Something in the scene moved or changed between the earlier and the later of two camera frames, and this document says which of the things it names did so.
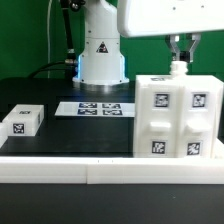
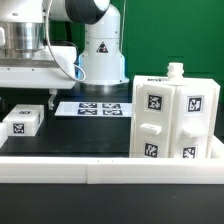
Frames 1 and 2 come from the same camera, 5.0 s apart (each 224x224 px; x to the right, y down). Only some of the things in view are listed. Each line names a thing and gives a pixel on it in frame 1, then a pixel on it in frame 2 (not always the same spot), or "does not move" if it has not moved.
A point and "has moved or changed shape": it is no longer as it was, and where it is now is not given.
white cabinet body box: x=178 y=115 does not move
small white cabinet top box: x=25 y=120 does not move
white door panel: x=200 y=121 has moved or changed shape
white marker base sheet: x=95 y=108 does not move
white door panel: x=158 y=119 has moved or changed shape
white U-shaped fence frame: x=107 y=170 does not move
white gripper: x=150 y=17 to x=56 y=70
